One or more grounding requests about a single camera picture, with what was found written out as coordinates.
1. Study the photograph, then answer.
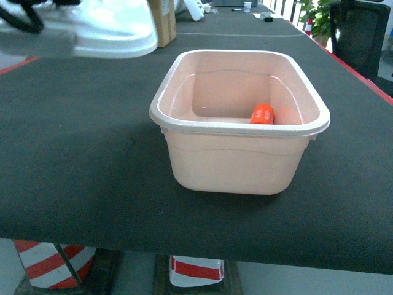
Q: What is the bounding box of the pink plastic box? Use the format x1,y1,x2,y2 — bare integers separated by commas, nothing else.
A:
149,50,330,195

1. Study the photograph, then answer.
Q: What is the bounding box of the red white cone far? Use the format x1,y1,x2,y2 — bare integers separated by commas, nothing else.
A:
305,18,313,37

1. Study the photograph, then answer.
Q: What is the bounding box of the white paper cup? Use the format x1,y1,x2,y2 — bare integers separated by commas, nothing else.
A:
244,1,252,13

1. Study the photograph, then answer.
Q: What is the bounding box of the black table mat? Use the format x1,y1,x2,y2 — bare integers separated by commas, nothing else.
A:
1,8,392,274

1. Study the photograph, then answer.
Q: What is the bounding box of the red white cone left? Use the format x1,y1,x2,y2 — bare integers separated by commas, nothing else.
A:
12,239,120,295

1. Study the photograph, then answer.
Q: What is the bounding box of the black chair backrest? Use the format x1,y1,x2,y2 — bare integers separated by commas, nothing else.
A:
329,1,391,81

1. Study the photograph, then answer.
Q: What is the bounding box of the orange cylindrical capacitor 4680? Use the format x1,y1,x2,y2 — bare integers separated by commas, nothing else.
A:
250,104,274,125

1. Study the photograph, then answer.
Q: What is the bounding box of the red white traffic cone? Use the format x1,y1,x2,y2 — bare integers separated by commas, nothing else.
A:
153,254,243,294

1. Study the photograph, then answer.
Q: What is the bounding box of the cardboard box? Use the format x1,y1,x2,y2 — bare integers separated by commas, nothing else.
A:
148,0,177,48

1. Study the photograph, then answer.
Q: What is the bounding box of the green potted plant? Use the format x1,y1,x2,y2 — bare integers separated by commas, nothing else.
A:
294,0,331,48

